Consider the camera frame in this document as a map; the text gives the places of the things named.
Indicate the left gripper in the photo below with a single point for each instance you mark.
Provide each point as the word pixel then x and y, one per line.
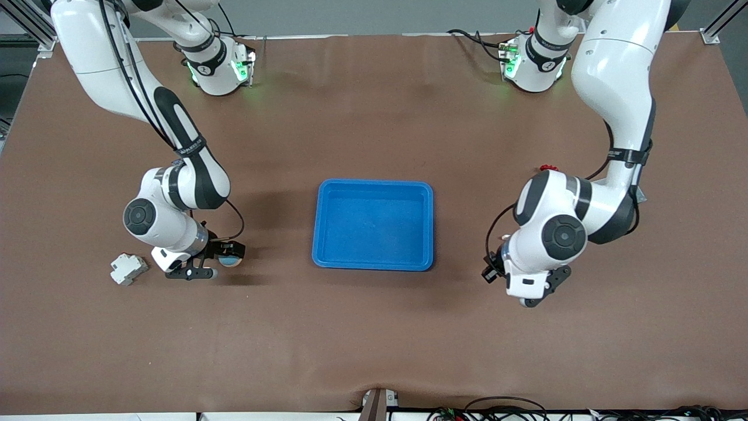
pixel 492 265

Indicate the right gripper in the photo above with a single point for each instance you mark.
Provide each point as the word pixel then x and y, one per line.
pixel 220 249

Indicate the light blue call bell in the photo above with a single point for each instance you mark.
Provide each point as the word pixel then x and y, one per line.
pixel 231 263

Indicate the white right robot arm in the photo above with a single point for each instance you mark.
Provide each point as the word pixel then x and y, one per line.
pixel 93 58

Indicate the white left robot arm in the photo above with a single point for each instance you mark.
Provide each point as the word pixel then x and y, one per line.
pixel 613 70

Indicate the white circuit breaker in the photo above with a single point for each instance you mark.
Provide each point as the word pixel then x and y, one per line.
pixel 128 269

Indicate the brass valve red handwheel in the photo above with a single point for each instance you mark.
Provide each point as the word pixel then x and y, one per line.
pixel 548 168

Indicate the blue plastic tray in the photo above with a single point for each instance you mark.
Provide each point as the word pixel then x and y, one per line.
pixel 374 225

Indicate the brown table cover sheet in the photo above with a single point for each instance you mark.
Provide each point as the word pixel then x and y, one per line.
pixel 374 339

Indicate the silver metal power supply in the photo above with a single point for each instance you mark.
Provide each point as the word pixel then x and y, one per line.
pixel 643 196

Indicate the green-lit base connector box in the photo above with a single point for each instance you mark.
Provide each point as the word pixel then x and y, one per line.
pixel 242 69

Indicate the metal camera stand post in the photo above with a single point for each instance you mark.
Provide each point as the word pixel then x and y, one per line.
pixel 377 406

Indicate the aluminium frame profile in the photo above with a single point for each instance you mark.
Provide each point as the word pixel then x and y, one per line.
pixel 35 26
pixel 721 20

